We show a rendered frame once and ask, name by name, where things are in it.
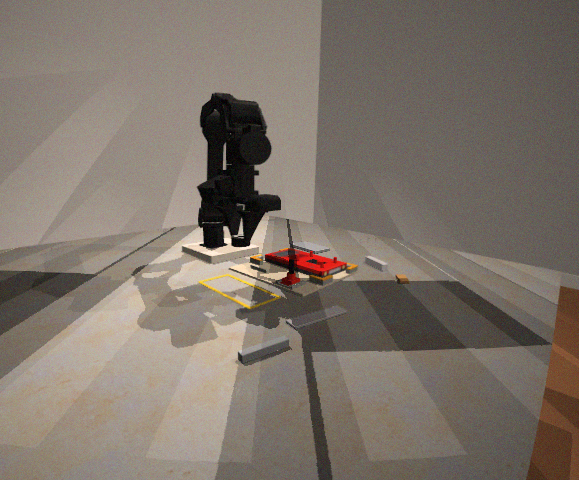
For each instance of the white flat bar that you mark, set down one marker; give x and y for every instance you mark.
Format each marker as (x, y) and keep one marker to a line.
(378, 264)

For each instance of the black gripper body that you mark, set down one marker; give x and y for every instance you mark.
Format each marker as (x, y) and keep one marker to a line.
(247, 196)

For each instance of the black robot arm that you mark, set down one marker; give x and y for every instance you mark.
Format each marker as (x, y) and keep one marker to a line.
(246, 145)

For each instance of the black tyre with grey wheel rim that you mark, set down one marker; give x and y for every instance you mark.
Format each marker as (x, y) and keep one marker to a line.
(238, 241)

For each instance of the red flat rectangular board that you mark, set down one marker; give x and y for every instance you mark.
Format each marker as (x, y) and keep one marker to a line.
(307, 263)

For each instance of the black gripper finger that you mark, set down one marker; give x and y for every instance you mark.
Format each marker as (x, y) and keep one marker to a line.
(232, 217)
(250, 221)

